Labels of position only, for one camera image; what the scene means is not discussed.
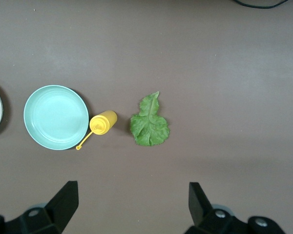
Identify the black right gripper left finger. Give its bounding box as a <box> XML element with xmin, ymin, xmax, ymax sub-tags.
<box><xmin>0</xmin><ymin>180</ymin><xmax>79</xmax><ymax>234</ymax></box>

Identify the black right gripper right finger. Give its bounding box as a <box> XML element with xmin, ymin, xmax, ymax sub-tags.
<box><xmin>187</xmin><ymin>182</ymin><xmax>288</xmax><ymax>234</ymax></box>

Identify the green lettuce leaf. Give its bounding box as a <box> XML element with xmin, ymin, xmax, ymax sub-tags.
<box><xmin>130</xmin><ymin>91</ymin><xmax>170</xmax><ymax>147</ymax></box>

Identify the mint green plate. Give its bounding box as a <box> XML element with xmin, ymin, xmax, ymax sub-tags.
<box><xmin>23</xmin><ymin>84</ymin><xmax>90</xmax><ymax>151</ymax></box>

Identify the yellow mustard squeeze bottle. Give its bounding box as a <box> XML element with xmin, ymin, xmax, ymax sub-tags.
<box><xmin>75</xmin><ymin>110</ymin><xmax>118</xmax><ymax>151</ymax></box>

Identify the brown table cover sheet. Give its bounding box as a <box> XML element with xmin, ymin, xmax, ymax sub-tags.
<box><xmin>0</xmin><ymin>0</ymin><xmax>293</xmax><ymax>234</ymax></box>

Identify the black floor cable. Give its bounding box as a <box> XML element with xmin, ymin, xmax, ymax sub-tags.
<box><xmin>231</xmin><ymin>0</ymin><xmax>290</xmax><ymax>9</ymax></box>

